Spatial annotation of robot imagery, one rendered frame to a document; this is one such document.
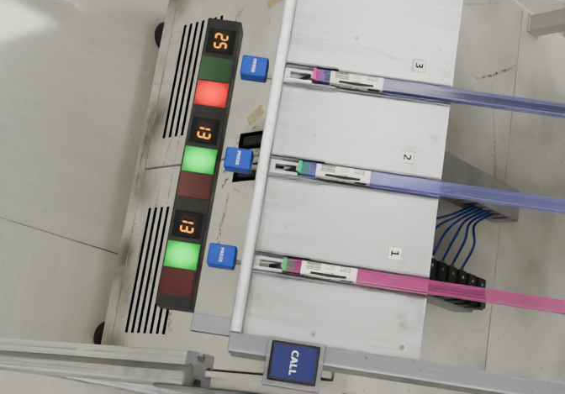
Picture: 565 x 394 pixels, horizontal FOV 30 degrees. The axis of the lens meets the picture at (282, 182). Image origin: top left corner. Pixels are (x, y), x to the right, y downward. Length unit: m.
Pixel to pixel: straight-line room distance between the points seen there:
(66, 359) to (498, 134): 0.78
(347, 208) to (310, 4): 0.25
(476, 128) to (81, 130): 0.69
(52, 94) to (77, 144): 0.10
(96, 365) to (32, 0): 0.78
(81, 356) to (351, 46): 0.51
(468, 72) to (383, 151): 0.53
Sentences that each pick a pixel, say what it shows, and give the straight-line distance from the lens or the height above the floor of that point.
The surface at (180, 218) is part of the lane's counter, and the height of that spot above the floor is 0.65.
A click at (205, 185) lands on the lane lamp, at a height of 0.66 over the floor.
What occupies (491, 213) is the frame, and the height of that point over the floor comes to 0.65.
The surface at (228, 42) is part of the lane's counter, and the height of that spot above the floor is 0.66.
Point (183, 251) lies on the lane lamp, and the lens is 1.17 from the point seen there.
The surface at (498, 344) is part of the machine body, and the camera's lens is 1.72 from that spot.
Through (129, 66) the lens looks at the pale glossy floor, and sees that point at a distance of 1.99.
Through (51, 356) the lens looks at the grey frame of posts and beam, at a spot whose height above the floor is 0.36.
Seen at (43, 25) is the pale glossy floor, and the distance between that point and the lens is 1.89.
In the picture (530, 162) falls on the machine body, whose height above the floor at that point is 0.62.
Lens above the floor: 1.54
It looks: 44 degrees down
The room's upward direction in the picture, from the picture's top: 85 degrees clockwise
